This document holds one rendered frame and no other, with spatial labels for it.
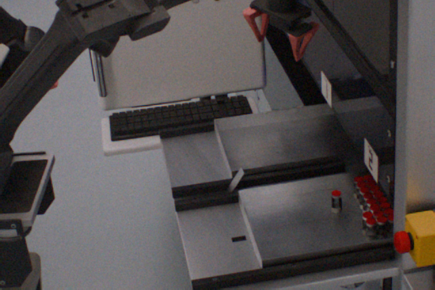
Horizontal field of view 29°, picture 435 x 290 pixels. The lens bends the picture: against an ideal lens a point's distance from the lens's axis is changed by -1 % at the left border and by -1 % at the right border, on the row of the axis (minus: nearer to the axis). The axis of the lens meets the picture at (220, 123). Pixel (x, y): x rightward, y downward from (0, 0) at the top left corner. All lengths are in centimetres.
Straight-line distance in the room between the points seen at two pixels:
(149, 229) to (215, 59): 110
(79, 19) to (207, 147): 94
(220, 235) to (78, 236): 167
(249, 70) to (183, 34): 23
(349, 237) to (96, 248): 172
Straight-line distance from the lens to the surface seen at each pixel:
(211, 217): 186
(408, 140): 154
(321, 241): 177
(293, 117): 221
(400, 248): 156
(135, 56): 246
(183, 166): 206
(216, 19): 244
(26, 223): 167
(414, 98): 150
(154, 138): 235
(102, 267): 325
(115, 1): 127
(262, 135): 215
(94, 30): 123
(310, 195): 191
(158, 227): 341
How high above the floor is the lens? 193
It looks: 28 degrees down
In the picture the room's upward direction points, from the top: 5 degrees counter-clockwise
